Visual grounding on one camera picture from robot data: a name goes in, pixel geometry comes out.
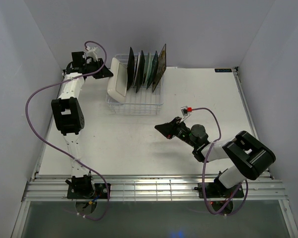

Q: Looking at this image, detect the white wire dish rack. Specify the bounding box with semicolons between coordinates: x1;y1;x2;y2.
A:
106;54;164;115

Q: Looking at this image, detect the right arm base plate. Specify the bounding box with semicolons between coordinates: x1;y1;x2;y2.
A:
205;182;244;198

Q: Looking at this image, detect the mint green round flower plate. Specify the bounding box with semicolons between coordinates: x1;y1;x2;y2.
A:
143;52;152;86

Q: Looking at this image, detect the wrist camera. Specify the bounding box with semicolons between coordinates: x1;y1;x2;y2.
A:
180;106;192;122
85;46;100;61

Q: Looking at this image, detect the teal square plate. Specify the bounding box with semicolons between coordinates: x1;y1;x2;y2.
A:
147;51;158;89

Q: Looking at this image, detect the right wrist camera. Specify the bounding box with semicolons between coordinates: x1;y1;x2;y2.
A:
180;106;192;122

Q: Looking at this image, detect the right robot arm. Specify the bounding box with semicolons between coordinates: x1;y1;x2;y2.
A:
154;117;276;198

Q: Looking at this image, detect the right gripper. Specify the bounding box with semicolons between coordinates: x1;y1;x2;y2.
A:
154;116;198;148

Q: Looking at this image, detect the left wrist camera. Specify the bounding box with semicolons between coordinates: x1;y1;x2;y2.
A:
85;46;100;61

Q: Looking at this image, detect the dark label sticker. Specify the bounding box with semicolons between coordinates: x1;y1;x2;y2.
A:
215;68;232;73

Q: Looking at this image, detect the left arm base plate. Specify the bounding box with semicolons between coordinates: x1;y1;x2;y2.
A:
66;183;111;200

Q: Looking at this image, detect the round white green-rimmed plate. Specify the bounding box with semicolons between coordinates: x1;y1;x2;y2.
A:
133;52;141;87

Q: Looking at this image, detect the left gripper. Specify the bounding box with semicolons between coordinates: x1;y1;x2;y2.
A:
84;59;114;80

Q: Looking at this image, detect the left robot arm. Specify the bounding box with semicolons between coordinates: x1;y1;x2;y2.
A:
51;50;113;198

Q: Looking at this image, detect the white rectangular plate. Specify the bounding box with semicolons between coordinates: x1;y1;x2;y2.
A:
107;58;128;103

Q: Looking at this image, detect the cream square flower plate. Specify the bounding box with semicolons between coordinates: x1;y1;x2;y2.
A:
152;44;166;92

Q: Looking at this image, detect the black floral plate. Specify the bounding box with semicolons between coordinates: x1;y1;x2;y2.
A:
136;50;145;93
127;47;135;91

